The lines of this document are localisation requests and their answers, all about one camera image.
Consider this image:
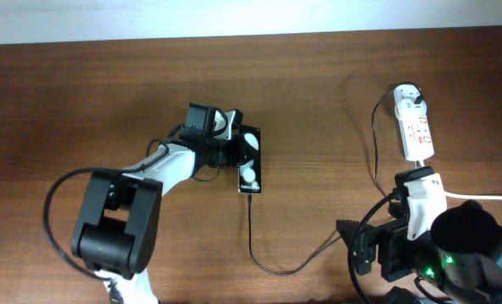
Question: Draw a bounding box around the black Galaxy flip phone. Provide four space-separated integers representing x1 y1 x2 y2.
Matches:
237 125 262 194

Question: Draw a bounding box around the black charger cable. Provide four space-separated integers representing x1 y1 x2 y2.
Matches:
246 80 425 277

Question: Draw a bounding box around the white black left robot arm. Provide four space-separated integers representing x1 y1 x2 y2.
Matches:
71 103 262 303

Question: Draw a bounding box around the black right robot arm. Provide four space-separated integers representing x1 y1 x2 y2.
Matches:
336 200 502 303

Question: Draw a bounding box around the white charger adapter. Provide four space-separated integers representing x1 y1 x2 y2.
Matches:
394 84 427 120

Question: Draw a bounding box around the white power strip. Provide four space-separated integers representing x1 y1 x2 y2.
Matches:
397 112 434 164

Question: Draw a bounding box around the white power strip cord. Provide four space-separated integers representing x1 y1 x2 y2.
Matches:
415 158 502 202

